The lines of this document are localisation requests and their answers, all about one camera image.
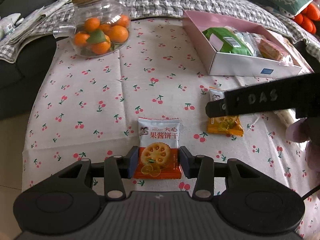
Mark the orange white biscuit pack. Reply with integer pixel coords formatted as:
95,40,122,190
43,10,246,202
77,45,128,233
134,118,181,179

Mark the hand in purple sleeve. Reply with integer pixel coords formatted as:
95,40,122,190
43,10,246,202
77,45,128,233
286,118,319,172

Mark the cherry print tablecloth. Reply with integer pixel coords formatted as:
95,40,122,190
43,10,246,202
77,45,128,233
22,18,319,196

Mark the dark grey sofa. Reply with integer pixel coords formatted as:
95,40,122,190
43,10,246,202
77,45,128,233
1,0,319,119

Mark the glass jar with tangerines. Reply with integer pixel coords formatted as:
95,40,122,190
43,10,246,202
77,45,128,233
53,0,132,58

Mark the grey checkered blanket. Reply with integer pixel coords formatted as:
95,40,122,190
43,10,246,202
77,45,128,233
1,0,319,59

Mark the clear white cracker pack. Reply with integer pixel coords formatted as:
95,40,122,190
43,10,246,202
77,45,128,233
274,109,298,127

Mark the pink nougat snack pack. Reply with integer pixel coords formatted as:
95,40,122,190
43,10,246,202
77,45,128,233
258,38,287,61

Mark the pink and white box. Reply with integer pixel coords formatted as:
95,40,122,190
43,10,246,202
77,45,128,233
183,10,302,79

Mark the orange plush toy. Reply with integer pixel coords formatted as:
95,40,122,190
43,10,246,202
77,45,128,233
293,3,319,34

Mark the green snack pack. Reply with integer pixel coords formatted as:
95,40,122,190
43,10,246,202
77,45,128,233
202,27,251,56

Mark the yellow orange biscuit pack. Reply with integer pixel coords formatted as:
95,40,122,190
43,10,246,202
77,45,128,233
207,87,244,137

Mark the white blue bread pack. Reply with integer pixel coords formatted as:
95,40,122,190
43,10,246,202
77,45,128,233
225,26,261,57

